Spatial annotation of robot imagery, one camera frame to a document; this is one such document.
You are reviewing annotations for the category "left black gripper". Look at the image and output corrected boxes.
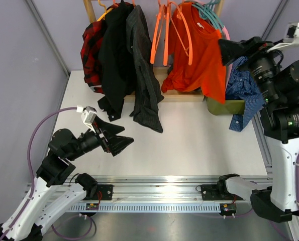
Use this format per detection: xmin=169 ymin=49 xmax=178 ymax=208
xmin=67 ymin=115 xmax=134 ymax=161

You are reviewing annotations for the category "blue checked shirt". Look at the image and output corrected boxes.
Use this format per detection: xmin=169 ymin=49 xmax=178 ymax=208
xmin=225 ymin=57 xmax=264 ymax=132

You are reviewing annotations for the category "dark grey striped shirt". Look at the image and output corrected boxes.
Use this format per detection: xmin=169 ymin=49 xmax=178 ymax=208
xmin=126 ymin=5 xmax=164 ymax=133

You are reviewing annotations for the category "orange hanger of blue shirt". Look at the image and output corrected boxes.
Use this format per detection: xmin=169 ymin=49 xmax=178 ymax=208
xmin=150 ymin=0 xmax=165 ymax=65

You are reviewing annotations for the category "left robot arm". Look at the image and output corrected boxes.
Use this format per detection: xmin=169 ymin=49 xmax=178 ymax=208
xmin=0 ymin=116 xmax=134 ymax=240

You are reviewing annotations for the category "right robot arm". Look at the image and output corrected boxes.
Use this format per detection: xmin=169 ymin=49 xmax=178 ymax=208
xmin=216 ymin=37 xmax=299 ymax=223

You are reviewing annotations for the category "pink hanger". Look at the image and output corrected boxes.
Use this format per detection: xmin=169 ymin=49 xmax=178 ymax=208
xmin=206 ymin=4 xmax=230 ymax=40

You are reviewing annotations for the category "orange t-shirt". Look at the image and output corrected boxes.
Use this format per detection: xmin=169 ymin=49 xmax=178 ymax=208
xmin=161 ymin=2 xmax=226 ymax=104

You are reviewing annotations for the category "teal hanger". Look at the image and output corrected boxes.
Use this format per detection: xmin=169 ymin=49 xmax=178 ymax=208
xmin=191 ymin=1 xmax=224 ymax=33

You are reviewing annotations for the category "empty orange hanger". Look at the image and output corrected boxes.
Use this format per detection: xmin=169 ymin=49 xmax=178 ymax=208
xmin=170 ymin=1 xmax=194 ymax=66
xmin=163 ymin=1 xmax=171 ymax=66

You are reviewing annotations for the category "red black plaid shirt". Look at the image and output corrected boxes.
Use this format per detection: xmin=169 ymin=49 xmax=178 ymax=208
xmin=80 ymin=5 xmax=122 ymax=94

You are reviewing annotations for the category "yellow hanger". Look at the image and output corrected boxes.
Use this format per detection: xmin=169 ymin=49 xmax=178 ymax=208
xmin=97 ymin=0 xmax=114 ymax=22

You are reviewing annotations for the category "green laundry basket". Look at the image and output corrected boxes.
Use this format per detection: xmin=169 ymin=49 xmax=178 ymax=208
xmin=206 ymin=97 xmax=245 ymax=115

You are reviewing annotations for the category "wooden clothes rack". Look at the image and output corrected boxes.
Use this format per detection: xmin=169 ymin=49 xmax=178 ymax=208
xmin=83 ymin=1 xmax=225 ymax=102

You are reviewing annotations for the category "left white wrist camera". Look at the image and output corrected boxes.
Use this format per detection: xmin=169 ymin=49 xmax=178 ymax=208
xmin=76 ymin=105 xmax=97 ymax=133

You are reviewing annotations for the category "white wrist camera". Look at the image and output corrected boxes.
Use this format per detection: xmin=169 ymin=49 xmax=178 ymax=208
xmin=267 ymin=22 xmax=299 ymax=52
xmin=76 ymin=105 xmax=97 ymax=133

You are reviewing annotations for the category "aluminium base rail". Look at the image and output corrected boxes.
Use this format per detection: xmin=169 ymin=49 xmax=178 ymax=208
xmin=26 ymin=112 xmax=278 ymax=214

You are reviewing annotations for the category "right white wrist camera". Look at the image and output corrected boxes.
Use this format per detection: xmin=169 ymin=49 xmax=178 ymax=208
xmin=267 ymin=22 xmax=299 ymax=52

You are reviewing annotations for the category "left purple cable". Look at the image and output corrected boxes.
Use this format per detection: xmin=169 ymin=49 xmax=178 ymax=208
xmin=0 ymin=106 xmax=79 ymax=240

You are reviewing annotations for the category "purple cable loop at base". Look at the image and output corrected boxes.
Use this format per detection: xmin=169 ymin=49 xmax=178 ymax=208
xmin=51 ymin=213 xmax=97 ymax=238

